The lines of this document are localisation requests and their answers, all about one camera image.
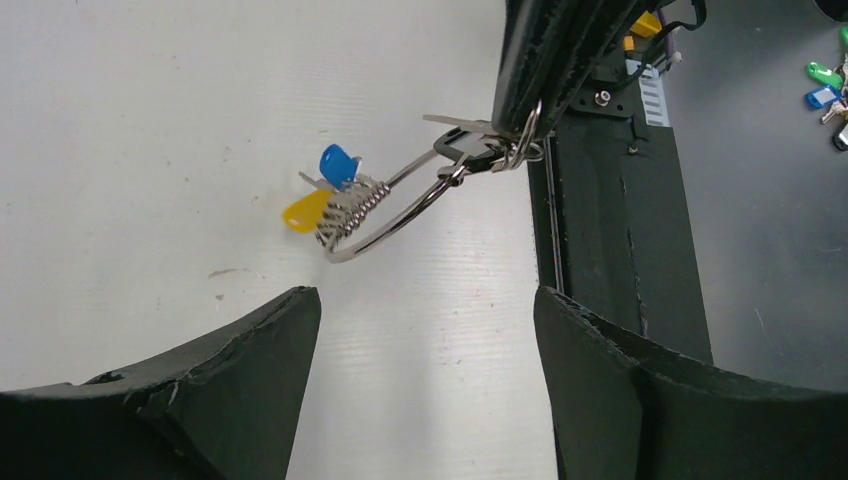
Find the right white cable duct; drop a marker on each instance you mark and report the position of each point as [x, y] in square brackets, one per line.
[652, 96]

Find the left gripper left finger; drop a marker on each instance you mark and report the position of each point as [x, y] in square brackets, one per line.
[225, 405]

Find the loose colourful key tags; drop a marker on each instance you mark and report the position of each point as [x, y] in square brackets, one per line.
[830, 95]

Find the black fob key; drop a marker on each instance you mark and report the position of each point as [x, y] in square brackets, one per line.
[470, 144]

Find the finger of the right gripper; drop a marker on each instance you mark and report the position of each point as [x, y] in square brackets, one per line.
[596, 40]
[539, 56]

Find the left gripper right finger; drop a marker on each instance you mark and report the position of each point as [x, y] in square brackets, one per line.
[625, 407]

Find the keyring with keys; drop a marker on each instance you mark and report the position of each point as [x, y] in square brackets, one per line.
[343, 197]

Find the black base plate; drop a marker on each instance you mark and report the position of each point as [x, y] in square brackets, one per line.
[611, 221]

